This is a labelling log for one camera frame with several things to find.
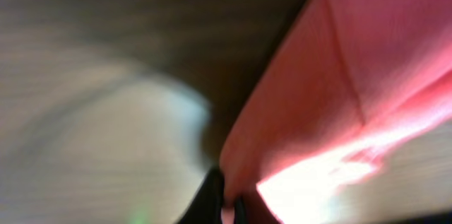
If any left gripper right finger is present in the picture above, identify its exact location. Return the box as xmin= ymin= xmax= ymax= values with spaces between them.
xmin=233 ymin=196 xmax=248 ymax=224

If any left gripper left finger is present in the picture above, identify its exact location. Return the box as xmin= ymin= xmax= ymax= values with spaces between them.
xmin=177 ymin=167 xmax=225 ymax=224

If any red orange t-shirt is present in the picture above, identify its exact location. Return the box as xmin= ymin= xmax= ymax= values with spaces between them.
xmin=220 ymin=0 xmax=451 ymax=223

